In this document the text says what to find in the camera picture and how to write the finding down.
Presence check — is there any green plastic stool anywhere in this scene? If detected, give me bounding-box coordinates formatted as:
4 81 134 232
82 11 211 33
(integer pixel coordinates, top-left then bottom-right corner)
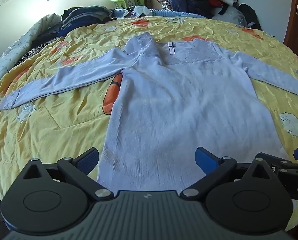
106 0 152 9

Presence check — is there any yellow printed quilt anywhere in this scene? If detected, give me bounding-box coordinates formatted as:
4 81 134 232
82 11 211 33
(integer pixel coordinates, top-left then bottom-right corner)
0 15 298 232

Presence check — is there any lavender long-sleeve shirt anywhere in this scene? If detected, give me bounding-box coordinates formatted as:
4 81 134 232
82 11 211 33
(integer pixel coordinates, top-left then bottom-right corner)
0 32 298 198

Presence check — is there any stack of dark folded clothes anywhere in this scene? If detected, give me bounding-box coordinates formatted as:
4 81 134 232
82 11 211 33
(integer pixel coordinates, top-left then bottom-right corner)
57 5 117 37

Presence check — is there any navy puffer jacket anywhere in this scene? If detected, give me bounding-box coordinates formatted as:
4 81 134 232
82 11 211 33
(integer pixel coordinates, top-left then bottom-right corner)
167 0 216 18

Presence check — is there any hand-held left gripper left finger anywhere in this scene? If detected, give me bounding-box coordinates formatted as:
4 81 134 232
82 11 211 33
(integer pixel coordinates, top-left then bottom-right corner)
23 148 114 201

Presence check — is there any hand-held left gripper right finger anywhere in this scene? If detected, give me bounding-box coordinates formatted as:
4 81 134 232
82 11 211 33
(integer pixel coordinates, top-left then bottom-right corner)
180 147 276 202

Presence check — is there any clear plastic bag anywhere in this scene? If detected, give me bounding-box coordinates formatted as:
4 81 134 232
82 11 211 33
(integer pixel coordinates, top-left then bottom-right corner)
223 5 247 27

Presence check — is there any black white striped cloth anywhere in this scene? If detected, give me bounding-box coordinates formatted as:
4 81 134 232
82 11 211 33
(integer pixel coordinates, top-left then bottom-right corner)
16 42 55 66

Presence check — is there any black backpack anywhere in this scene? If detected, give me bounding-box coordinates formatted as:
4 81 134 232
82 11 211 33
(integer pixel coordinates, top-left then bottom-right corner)
237 3 262 31

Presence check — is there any grey quilted blanket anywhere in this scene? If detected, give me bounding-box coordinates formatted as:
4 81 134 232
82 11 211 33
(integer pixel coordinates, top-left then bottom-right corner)
0 14 62 93

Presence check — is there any white plastic bag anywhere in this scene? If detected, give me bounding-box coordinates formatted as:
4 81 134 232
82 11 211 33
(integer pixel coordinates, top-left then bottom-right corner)
125 5 152 18

